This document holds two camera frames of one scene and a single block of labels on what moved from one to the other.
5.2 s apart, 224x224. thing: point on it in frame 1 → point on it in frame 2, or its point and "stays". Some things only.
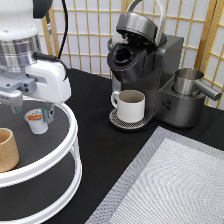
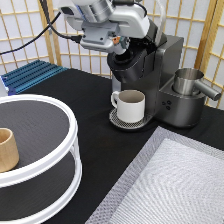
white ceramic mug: [130, 105] stays
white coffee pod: [35, 119] → [119, 50]
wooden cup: [9, 154] stays
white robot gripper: [45, 81] → [128, 21]
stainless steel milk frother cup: [186, 83] stays
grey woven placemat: [171, 179] stays
